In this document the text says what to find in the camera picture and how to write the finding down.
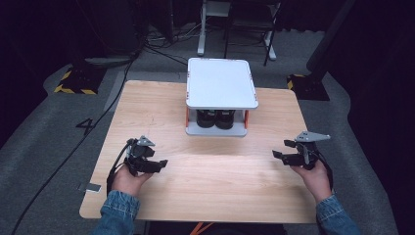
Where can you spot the white two-tier shoe rack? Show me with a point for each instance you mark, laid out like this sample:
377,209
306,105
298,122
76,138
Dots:
220,84

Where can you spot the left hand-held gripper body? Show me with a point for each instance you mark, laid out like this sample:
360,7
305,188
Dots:
138,156

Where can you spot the person's left hand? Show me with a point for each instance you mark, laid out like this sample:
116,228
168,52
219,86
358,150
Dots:
129,182

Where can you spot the black slanted stand pole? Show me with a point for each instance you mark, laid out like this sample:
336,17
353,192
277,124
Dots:
329,36

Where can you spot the black stand base striped tape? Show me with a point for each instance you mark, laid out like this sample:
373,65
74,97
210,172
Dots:
80,80
308,88

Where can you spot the black folding chair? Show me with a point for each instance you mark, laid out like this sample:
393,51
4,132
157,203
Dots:
248,23

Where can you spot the white desk frame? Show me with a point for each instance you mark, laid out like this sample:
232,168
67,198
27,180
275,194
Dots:
202,36

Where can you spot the grey tape piece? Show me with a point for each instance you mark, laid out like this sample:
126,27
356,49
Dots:
90,187

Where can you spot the person's right hand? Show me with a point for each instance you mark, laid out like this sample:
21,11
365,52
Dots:
314,182

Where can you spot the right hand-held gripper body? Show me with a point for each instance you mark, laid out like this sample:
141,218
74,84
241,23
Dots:
308,151

